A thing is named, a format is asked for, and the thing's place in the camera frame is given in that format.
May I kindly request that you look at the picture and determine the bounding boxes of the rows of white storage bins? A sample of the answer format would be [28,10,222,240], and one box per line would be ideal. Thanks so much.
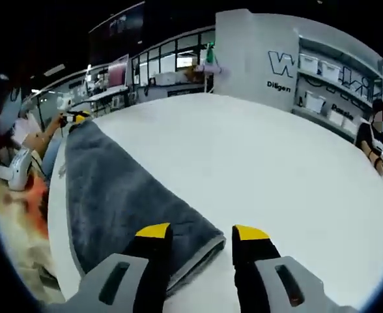
[298,53,365,134]

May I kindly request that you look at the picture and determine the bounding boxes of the grey metal storage shelf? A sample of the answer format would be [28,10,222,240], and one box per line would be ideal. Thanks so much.
[292,32,383,141]

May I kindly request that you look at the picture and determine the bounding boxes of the black workbench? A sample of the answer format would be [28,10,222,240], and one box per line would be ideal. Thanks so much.
[167,84,208,97]

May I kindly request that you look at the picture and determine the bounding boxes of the white printer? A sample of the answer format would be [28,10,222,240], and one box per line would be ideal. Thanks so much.
[154,71,181,86]

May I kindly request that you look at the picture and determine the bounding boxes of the pink cylinder on stand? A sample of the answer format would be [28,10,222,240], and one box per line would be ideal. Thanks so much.
[194,63,231,78]

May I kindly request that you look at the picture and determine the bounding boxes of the black framed glass partition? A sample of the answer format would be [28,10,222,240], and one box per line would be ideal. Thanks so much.
[131,27,217,89]

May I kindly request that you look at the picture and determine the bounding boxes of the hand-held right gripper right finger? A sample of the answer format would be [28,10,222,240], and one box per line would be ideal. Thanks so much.
[232,224,358,313]

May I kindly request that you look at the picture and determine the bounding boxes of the person's left hand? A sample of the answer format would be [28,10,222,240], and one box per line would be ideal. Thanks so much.
[47,114,67,132]

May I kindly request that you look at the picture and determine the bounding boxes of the white office desk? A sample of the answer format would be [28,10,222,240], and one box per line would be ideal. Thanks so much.
[80,85,130,115]

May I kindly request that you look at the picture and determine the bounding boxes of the grey towel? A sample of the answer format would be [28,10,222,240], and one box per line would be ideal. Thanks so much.
[63,121,227,290]

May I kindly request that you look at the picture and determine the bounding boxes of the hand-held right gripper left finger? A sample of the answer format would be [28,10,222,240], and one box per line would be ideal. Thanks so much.
[64,222,174,313]

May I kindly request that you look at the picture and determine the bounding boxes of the white chest device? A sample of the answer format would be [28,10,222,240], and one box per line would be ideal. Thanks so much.
[0,148,33,192]

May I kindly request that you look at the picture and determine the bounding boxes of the computer monitor pink screen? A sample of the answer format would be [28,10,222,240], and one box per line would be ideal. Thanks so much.
[108,54,130,89]

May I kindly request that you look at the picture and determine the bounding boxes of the large dark overhead screen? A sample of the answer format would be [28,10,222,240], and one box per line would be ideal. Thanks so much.
[89,1,146,66]

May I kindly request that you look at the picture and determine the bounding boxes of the person's blue face mask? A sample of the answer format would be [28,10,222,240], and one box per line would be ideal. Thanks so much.
[0,97,23,135]

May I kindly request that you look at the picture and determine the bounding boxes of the green hanging item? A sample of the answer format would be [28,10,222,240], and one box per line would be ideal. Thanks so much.
[206,42,218,65]

